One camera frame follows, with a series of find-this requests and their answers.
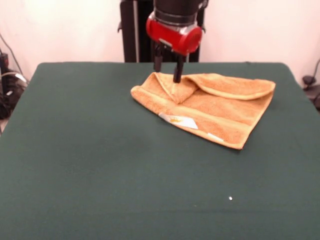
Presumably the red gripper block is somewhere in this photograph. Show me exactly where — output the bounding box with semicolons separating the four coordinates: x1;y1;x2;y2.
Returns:
145;16;203;84

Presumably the orange terry towel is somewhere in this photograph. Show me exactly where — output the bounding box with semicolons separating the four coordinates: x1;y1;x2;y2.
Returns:
130;71;277;151

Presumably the dark green table cloth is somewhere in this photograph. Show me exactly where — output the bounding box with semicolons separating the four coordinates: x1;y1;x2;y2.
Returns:
0;61;320;240

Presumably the black floor device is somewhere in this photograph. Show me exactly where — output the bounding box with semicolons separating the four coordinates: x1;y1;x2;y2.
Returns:
301;58;320;111

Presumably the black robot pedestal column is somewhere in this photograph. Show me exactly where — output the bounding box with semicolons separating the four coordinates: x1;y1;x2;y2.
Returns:
117;0;208;63

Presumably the black cable bundle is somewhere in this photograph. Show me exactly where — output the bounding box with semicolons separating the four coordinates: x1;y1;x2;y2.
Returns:
0;33;30;121

